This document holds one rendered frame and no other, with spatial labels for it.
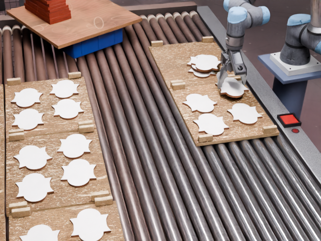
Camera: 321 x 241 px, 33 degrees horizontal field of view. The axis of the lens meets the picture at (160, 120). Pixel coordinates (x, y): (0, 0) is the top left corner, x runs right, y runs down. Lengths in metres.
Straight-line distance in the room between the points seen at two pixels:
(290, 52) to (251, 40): 2.26
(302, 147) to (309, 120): 1.84
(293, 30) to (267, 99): 0.43
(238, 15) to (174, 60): 0.54
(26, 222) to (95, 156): 0.39
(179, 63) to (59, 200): 1.05
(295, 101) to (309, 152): 0.74
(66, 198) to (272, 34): 3.61
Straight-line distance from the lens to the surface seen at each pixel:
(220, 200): 1.91
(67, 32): 2.70
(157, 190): 1.93
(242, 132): 2.20
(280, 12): 5.66
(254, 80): 2.59
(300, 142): 2.24
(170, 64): 2.63
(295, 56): 2.78
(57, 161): 2.04
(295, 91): 2.86
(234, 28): 2.26
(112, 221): 1.80
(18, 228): 1.82
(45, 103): 2.37
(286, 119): 2.33
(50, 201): 1.89
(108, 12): 2.90
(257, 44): 4.97
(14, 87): 2.50
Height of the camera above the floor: 2.22
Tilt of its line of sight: 35 degrees down
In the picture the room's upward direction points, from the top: 2 degrees clockwise
